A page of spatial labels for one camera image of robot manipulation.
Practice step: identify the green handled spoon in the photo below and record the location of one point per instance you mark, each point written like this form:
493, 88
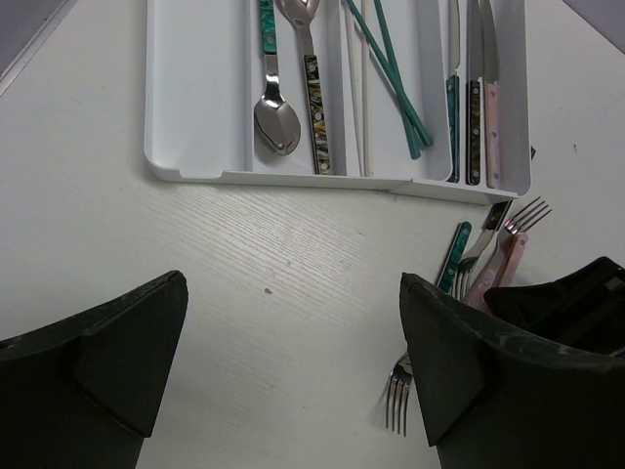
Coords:
276, 121

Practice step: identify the green handled fork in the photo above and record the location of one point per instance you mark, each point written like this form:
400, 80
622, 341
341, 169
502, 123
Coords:
401, 376

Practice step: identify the aluminium table frame rail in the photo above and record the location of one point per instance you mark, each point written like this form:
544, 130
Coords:
25, 27

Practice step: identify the white chopstick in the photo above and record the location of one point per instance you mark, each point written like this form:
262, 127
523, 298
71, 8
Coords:
349, 23
364, 57

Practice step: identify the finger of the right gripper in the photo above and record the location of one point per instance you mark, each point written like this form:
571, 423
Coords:
584, 310

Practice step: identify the green handled knife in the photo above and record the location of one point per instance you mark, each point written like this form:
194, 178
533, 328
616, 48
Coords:
452, 85

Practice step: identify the pink handled fork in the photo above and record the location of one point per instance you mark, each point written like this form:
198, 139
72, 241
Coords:
518, 227

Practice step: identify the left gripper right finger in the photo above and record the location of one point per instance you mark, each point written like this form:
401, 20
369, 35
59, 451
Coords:
493, 395

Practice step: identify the white divided cutlery tray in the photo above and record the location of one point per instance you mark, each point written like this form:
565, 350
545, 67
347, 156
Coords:
205, 73

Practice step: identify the pink handled spoon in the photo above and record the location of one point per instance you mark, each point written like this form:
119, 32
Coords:
488, 274

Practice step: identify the dark handled knife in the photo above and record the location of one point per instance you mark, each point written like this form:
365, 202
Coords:
475, 71

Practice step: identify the pink handled knife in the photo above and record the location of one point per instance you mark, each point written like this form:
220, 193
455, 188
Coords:
491, 108

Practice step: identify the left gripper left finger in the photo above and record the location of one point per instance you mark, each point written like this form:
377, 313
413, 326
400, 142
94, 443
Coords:
85, 391

